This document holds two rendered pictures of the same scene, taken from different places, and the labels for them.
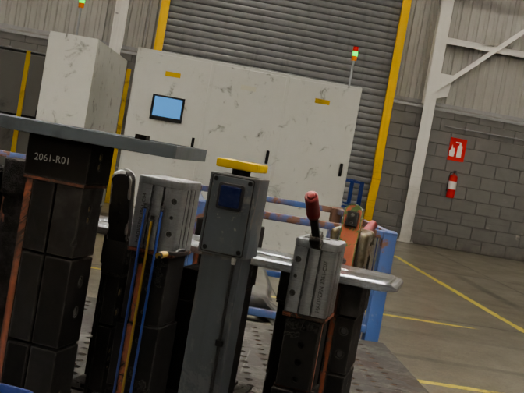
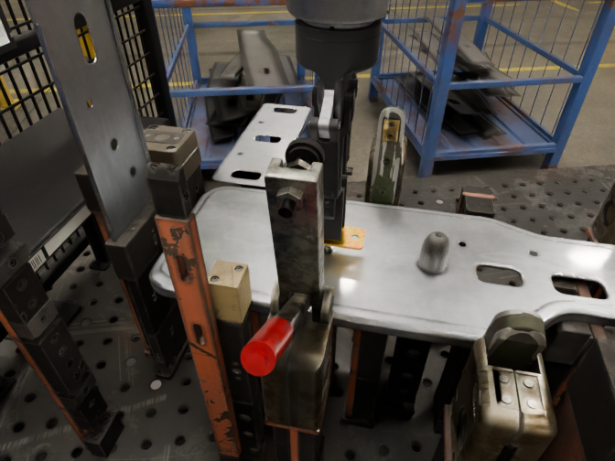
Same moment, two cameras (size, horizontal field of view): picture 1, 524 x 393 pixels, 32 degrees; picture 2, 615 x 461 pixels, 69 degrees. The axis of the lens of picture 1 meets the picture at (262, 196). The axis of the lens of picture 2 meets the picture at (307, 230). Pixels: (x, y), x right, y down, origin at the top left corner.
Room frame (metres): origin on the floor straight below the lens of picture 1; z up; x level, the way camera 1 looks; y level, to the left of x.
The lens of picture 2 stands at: (1.40, 0.92, 1.37)
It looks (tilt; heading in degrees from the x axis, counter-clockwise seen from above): 39 degrees down; 358
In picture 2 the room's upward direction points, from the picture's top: straight up
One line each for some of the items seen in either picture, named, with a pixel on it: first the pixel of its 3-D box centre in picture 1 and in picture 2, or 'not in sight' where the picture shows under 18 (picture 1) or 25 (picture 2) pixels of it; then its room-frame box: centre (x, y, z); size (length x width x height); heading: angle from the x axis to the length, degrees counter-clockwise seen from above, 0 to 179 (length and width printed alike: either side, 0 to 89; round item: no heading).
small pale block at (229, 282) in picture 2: not in sight; (243, 379); (1.71, 0.99, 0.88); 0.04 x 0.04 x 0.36; 76
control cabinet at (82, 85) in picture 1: (80, 113); not in sight; (10.55, 2.25, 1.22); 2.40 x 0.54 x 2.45; 2
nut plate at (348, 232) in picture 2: not in sight; (329, 231); (1.81, 0.88, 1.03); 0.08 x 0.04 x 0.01; 76
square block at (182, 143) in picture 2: not in sight; (183, 230); (2.00, 1.12, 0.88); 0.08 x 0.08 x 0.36; 76
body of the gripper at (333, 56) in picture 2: not in sight; (336, 69); (1.81, 0.88, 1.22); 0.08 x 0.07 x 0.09; 166
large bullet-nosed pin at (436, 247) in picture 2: not in sight; (434, 254); (1.78, 0.76, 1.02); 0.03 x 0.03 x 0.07
